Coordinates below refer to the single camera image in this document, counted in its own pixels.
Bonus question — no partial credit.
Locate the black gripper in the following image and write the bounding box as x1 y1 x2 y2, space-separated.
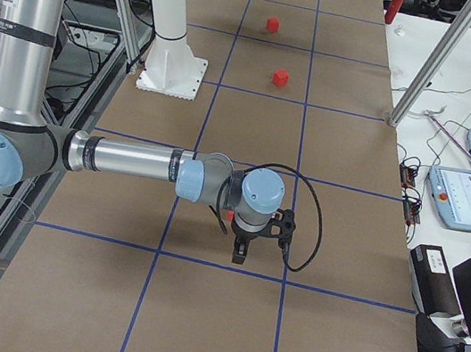
231 221 261 265

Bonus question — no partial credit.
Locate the red cube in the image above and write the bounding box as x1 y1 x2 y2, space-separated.
271 69 290 87

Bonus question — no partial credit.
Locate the red cube block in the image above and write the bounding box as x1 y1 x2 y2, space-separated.
265 17 280 34

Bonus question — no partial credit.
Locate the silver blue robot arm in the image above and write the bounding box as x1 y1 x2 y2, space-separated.
0 0 285 264

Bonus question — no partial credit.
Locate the brown paper table mat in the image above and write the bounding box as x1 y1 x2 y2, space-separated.
0 0 417 352

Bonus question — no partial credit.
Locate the black box with label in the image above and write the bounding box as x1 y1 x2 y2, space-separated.
409 244 463 339

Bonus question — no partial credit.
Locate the blue teach pendant near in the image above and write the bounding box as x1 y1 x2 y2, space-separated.
427 165 471 233

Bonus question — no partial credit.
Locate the grabber stick tool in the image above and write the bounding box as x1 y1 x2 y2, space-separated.
408 102 471 208

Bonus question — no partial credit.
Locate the red cylinder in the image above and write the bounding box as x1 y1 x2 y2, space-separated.
384 0 404 25

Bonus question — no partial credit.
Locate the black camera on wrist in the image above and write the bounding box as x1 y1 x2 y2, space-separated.
265 209 296 256

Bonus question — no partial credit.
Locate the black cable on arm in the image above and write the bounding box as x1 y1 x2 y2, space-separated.
199 152 333 276

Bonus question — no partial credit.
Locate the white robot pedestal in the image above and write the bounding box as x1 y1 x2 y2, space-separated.
136 0 208 101

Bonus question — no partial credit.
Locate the aluminium frame post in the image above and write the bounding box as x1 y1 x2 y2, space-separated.
387 0 471 127

